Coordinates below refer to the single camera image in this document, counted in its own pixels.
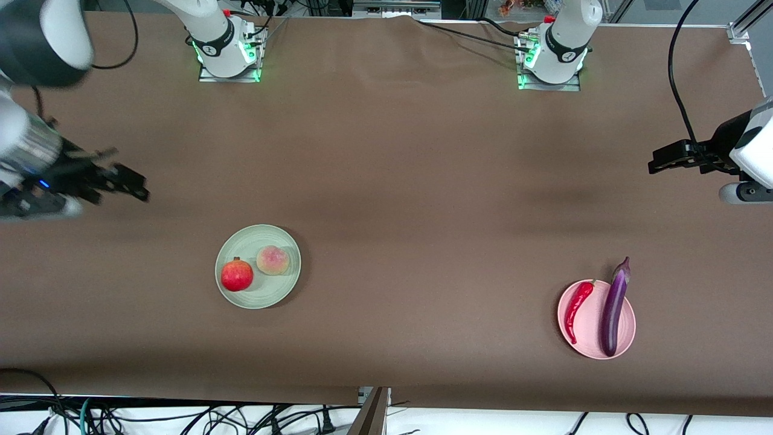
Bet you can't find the brown table cover cloth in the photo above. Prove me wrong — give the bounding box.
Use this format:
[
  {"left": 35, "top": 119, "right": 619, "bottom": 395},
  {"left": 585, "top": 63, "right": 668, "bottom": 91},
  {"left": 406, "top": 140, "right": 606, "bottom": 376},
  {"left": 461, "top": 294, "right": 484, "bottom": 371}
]
[{"left": 0, "top": 11, "right": 773, "bottom": 417}]

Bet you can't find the grey metal device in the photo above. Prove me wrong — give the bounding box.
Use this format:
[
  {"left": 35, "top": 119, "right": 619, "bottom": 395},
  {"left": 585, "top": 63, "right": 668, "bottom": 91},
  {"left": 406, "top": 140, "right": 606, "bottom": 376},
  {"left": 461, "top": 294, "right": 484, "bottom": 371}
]
[{"left": 352, "top": 0, "right": 443, "bottom": 19}]

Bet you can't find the grey metal post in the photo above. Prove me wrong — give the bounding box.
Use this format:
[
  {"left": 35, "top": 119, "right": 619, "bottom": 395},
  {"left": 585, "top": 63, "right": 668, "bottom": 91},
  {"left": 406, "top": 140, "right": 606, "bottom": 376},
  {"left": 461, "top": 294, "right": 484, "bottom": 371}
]
[{"left": 347, "top": 387, "right": 392, "bottom": 435}]

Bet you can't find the red chili pepper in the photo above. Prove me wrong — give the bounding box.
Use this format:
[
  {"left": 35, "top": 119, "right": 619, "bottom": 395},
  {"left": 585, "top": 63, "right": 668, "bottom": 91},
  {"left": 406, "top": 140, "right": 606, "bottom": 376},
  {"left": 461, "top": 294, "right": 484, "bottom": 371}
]
[{"left": 563, "top": 279, "right": 598, "bottom": 346}]

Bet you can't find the aluminium frame profile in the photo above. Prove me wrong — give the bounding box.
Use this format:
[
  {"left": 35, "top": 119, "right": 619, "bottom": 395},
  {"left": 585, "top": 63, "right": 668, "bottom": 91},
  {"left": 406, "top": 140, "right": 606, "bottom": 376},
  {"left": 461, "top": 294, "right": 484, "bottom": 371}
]
[{"left": 728, "top": 0, "right": 773, "bottom": 44}]

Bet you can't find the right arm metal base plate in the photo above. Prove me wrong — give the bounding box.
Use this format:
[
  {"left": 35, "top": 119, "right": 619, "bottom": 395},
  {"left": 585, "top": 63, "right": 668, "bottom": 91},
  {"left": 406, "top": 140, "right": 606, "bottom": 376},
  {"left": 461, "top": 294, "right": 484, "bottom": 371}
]
[{"left": 198, "top": 24, "right": 266, "bottom": 83}]

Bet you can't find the black looped floor cable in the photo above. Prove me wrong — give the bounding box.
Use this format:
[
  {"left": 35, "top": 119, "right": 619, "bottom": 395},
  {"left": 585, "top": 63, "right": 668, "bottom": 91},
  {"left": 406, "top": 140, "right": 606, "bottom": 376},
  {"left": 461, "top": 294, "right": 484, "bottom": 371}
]
[{"left": 0, "top": 367, "right": 66, "bottom": 435}]

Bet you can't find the long black table cable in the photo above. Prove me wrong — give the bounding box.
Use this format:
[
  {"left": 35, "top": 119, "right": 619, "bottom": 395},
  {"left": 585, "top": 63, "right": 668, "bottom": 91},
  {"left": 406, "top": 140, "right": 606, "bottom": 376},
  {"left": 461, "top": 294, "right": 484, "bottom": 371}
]
[{"left": 417, "top": 20, "right": 527, "bottom": 51}]

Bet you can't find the long purple eggplant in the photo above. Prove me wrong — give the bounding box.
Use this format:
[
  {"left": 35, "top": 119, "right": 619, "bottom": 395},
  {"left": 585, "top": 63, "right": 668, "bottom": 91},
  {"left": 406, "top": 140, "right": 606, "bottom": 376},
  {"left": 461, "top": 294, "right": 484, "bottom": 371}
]
[{"left": 600, "top": 256, "right": 632, "bottom": 358}]

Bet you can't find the pale pink peach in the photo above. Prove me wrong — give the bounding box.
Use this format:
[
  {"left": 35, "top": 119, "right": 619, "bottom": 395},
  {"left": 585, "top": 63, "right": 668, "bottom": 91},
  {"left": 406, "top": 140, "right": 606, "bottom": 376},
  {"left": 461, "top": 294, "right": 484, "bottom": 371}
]
[{"left": 256, "top": 245, "right": 291, "bottom": 277}]

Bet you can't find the pink round plate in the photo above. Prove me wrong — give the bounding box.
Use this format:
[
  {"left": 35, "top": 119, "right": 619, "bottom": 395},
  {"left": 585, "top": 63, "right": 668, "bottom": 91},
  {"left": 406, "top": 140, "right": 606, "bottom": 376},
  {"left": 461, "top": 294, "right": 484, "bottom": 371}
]
[{"left": 557, "top": 279, "right": 637, "bottom": 361}]

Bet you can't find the short black table cable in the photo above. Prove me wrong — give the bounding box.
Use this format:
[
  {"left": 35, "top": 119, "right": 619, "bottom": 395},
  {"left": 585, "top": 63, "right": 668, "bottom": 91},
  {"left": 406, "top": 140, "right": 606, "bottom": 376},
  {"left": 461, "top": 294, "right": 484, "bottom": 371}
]
[{"left": 480, "top": 17, "right": 533, "bottom": 36}]

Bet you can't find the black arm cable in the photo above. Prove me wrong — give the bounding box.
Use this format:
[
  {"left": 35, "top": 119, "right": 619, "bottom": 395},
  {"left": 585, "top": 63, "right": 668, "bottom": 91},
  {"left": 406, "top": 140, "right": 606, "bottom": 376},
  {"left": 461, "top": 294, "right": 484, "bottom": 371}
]
[
  {"left": 30, "top": 0, "right": 139, "bottom": 121},
  {"left": 667, "top": 0, "right": 701, "bottom": 146}
]

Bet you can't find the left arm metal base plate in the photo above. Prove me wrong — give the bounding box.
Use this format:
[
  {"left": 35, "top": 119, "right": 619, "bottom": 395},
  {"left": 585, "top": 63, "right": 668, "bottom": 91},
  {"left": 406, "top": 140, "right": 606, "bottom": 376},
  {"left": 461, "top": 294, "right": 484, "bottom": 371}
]
[{"left": 516, "top": 30, "right": 582, "bottom": 92}]

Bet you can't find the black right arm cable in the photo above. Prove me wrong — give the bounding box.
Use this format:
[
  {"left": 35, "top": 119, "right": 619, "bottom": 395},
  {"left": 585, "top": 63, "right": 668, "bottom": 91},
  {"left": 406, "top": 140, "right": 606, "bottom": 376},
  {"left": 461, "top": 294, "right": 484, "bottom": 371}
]
[{"left": 30, "top": 0, "right": 139, "bottom": 121}]

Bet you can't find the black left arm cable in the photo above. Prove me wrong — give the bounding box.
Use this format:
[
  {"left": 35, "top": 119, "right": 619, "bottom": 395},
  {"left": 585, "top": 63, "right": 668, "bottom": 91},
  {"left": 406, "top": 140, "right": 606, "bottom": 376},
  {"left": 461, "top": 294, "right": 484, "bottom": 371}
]
[{"left": 667, "top": 0, "right": 701, "bottom": 146}]

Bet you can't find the green round plate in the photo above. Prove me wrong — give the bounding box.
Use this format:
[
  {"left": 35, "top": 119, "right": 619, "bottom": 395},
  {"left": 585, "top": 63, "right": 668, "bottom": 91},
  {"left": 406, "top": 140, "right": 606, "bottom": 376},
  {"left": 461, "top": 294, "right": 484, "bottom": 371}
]
[{"left": 215, "top": 224, "right": 302, "bottom": 310}]

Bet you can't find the red pomegranate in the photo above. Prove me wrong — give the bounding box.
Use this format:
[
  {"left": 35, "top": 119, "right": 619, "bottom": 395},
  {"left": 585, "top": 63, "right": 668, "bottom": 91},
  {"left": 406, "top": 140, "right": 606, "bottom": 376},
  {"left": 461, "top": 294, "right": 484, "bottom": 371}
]
[{"left": 220, "top": 257, "right": 254, "bottom": 292}]

